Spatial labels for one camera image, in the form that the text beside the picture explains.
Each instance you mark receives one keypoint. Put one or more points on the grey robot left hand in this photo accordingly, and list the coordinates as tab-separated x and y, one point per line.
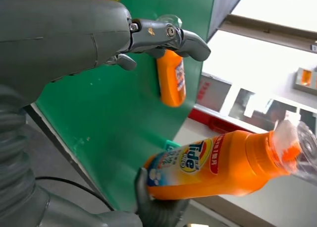
62	35

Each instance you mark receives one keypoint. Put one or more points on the orange detergent bottle clear cap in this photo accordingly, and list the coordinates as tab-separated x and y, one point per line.
223	166
170	84

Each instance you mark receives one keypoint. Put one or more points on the green table mat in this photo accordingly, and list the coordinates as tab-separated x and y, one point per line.
111	120

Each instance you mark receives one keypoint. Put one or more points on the red and white display stand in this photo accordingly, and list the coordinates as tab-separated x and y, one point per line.
213	94

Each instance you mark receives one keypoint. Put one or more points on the grey metal pole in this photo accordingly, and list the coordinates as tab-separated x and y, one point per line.
267	31

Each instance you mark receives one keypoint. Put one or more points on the grey box with orange panel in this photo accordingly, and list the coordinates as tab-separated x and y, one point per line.
307	79

